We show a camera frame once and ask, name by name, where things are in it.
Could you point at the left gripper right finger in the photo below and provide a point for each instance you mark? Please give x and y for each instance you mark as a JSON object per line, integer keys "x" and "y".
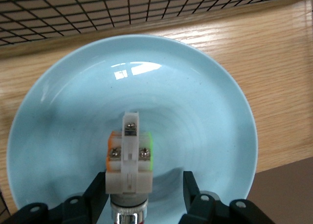
{"x": 193, "y": 197}

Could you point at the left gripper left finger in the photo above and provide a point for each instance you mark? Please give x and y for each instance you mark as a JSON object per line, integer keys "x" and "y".
{"x": 94, "y": 192}

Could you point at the red push button switch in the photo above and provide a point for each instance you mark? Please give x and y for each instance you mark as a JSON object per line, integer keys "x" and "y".
{"x": 129, "y": 180}

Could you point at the light blue plate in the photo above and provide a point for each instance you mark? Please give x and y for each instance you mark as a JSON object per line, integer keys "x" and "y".
{"x": 183, "y": 99}

